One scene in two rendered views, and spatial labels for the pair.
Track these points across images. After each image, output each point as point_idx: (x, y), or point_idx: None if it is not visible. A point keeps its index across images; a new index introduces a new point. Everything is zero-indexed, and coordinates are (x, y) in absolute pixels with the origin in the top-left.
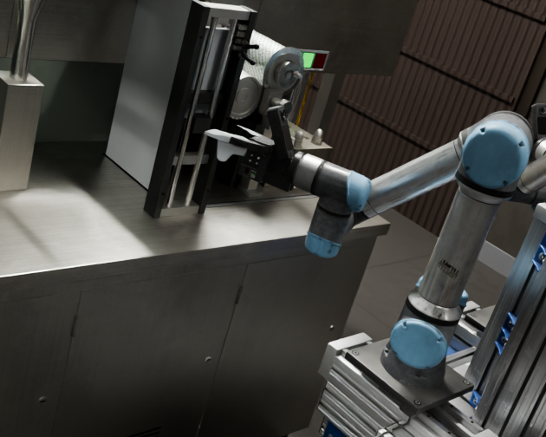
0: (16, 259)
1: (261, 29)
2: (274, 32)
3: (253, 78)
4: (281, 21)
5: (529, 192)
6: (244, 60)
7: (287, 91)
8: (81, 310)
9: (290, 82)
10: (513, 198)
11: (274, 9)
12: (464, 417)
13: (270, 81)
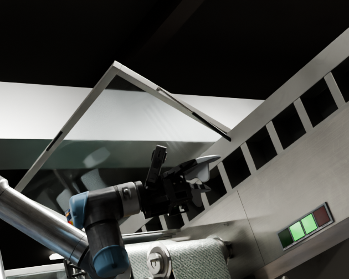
0: None
1: (257, 227)
2: (267, 222)
3: (145, 278)
4: (267, 210)
5: (73, 263)
6: (87, 275)
7: (168, 274)
8: None
9: (157, 267)
10: (91, 275)
11: (256, 207)
12: None
13: (153, 274)
